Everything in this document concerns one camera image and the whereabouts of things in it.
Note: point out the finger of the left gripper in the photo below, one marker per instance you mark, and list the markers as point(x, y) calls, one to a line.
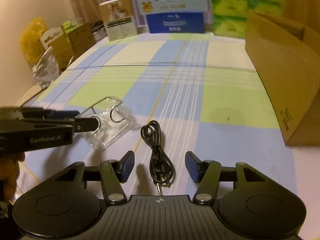
point(36, 113)
point(78, 124)

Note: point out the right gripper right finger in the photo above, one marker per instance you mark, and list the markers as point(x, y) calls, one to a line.
point(206, 174)

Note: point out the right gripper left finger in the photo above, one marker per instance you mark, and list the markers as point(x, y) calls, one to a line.
point(113, 173)

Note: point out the clear plastic packaging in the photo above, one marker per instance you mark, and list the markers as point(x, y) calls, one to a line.
point(114, 120)

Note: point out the person's left hand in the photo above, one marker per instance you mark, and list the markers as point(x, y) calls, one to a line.
point(10, 171)

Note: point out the crumpled silver plastic bag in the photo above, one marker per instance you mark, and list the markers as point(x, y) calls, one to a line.
point(46, 71)

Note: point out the yellow plastic bag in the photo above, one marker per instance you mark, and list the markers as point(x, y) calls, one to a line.
point(30, 44)

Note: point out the checkered tablecloth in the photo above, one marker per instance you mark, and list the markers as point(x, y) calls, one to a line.
point(203, 91)

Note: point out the white product box with photo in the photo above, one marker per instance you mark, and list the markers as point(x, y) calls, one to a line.
point(118, 19)

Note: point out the brown cardboard box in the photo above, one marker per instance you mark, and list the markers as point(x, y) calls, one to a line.
point(285, 54)

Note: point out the blue milk carton box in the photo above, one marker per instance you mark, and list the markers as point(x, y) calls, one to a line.
point(175, 22)

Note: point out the green tissue packs stack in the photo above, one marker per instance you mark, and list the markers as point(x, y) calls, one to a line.
point(229, 16)

